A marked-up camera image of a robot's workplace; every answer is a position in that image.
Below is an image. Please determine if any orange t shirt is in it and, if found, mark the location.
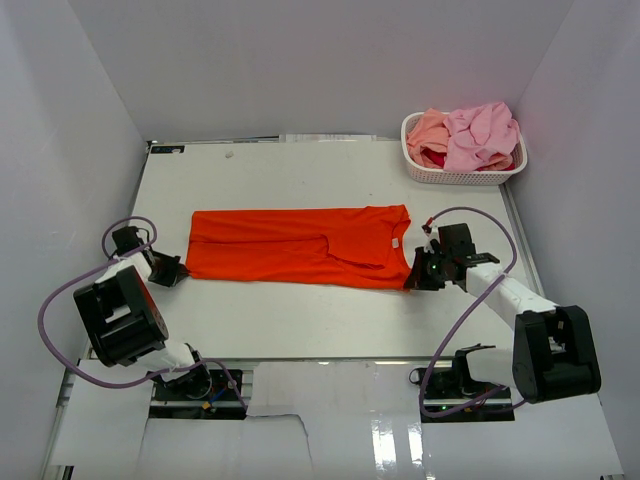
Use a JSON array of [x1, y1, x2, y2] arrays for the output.
[[186, 205, 411, 290]]

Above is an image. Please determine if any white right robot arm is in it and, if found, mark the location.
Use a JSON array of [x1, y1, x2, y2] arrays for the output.
[[405, 223, 602, 403]]

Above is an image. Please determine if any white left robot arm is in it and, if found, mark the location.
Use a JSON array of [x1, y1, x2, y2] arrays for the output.
[[73, 226, 212, 399]]

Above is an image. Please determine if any white perforated laundry basket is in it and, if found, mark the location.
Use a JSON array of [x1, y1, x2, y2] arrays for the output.
[[400, 110, 529, 186]]

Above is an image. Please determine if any magenta t shirt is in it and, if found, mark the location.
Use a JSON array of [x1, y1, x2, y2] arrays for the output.
[[421, 149, 446, 170]]

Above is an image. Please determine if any black table label sticker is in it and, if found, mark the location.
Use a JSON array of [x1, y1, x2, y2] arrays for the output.
[[150, 145, 185, 154]]

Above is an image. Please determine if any light pink t shirt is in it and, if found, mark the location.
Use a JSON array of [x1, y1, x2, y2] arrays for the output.
[[444, 102, 520, 173]]

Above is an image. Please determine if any peach t shirt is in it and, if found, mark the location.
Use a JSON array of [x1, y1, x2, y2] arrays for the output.
[[405, 108, 450, 167]]

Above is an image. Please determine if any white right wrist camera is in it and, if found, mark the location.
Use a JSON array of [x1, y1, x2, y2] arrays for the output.
[[422, 217, 440, 252]]

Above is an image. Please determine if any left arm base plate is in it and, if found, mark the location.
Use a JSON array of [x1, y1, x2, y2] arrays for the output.
[[149, 369, 246, 421]]

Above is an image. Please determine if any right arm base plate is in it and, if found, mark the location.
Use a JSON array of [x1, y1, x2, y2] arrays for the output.
[[421, 361, 516, 424]]

